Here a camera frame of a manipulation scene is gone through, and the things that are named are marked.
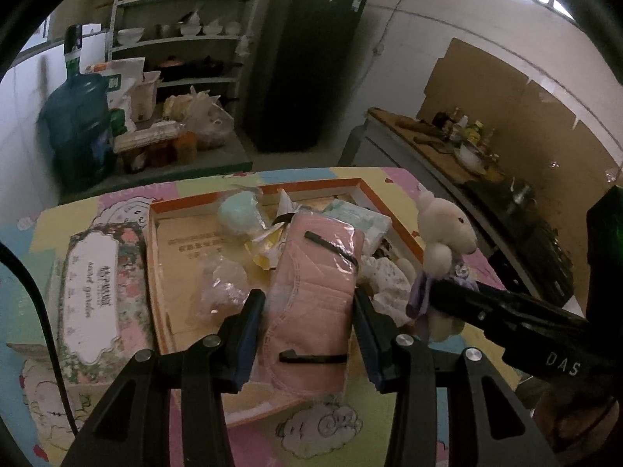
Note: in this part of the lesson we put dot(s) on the wooden counter with bottles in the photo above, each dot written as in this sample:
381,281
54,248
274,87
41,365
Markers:
389,165

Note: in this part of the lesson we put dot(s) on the shallow orange-rimmed cardboard box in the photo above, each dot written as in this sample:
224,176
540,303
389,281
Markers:
185,262

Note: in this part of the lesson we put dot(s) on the cleaver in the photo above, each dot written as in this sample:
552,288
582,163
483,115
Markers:
433,142

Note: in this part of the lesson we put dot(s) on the black cooktop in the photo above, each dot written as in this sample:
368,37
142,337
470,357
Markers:
525,233

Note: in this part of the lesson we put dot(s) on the black pan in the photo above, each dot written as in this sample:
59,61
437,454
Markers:
209,65

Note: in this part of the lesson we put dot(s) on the pink face mask pack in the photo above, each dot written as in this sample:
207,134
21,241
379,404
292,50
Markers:
311,292

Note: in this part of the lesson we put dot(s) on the blue water jug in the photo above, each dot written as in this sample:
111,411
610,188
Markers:
73,121

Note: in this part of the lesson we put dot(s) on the small clear plastic bag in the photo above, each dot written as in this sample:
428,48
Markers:
224,282

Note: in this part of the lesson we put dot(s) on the white bowl on counter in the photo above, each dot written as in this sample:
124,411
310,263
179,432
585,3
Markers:
469,155

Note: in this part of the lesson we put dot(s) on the flat food carton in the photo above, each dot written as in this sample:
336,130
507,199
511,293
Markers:
151,135

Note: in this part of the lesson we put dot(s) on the white shelf bowl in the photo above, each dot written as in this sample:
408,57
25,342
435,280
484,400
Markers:
130,36

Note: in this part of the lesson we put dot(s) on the water jug pump dispenser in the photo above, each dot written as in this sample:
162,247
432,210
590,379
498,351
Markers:
73,46

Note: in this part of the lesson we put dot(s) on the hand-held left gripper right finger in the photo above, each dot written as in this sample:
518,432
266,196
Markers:
370,350

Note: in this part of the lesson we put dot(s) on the mint green puff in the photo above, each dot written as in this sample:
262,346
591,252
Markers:
238,214

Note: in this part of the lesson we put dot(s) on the black pot with red lid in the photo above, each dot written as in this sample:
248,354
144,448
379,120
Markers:
170,65

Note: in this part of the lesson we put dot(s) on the white frilly scrunchie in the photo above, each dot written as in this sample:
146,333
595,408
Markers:
389,282

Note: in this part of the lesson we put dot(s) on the cream teddy bear purple dress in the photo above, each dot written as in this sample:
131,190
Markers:
445,228

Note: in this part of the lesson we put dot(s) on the row of condiment bottles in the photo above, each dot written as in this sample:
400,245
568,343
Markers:
467,131

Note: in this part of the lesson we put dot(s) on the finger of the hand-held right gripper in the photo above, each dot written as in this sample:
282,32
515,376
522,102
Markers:
467,296
506,328

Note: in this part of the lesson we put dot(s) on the yellow and white small packet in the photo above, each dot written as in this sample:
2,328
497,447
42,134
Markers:
265,253

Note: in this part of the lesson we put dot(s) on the white plastic bucket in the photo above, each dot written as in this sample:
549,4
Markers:
146,97

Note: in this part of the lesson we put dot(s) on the wooden cutting board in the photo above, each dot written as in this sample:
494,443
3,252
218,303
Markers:
389,124

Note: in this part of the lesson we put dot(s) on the floral tissue box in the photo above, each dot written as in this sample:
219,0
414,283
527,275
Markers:
97,282

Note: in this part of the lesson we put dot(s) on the white sack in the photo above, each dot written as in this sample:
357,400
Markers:
121,75

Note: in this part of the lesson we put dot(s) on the cardboard wall panel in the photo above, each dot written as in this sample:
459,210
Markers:
486,87

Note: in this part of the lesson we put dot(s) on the clear plastic bag of food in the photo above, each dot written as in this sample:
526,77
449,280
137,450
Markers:
204,116

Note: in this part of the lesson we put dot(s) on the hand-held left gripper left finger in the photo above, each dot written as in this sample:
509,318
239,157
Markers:
243,345

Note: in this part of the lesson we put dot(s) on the green and white tissue pack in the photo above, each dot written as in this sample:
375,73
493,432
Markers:
360,221

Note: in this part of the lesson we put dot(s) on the leopard print scrunchie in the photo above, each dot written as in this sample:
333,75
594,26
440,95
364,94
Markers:
384,249

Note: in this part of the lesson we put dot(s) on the black refrigerator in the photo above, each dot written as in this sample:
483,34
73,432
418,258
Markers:
301,68

